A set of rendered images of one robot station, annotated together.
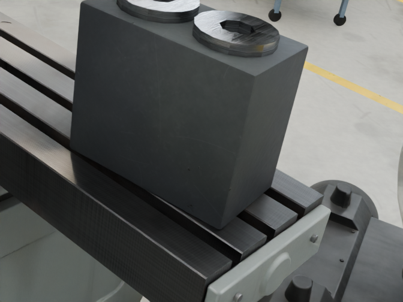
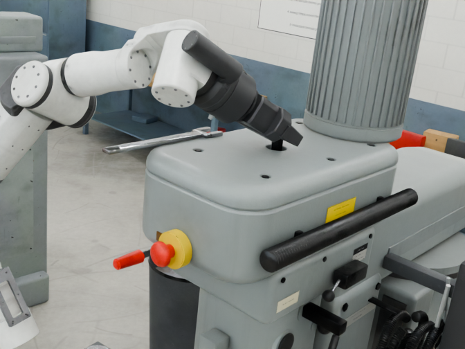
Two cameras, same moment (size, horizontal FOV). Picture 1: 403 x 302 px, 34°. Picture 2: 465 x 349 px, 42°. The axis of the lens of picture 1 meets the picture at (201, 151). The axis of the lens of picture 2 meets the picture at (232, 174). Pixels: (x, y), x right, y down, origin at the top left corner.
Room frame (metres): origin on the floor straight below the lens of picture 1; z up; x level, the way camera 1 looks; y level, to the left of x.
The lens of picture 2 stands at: (1.95, 0.42, 2.20)
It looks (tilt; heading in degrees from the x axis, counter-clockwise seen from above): 19 degrees down; 186
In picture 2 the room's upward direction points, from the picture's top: 6 degrees clockwise
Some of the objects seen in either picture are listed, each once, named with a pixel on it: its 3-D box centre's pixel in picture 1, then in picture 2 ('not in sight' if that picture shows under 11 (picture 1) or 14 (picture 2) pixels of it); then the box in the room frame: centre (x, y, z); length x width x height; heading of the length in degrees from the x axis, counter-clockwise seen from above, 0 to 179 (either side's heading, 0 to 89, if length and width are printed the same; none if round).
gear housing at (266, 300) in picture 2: not in sight; (276, 248); (0.88, 0.41, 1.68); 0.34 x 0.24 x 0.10; 146
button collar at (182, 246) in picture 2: not in sight; (174, 248); (1.11, 0.26, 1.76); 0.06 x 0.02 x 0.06; 56
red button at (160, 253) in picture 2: not in sight; (163, 253); (1.12, 0.25, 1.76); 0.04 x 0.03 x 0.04; 56
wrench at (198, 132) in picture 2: not in sight; (165, 140); (0.98, 0.20, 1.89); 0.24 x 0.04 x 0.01; 145
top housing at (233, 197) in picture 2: not in sight; (275, 188); (0.90, 0.40, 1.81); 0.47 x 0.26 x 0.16; 146
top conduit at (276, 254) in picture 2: not in sight; (348, 223); (0.97, 0.53, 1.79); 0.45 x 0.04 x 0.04; 146
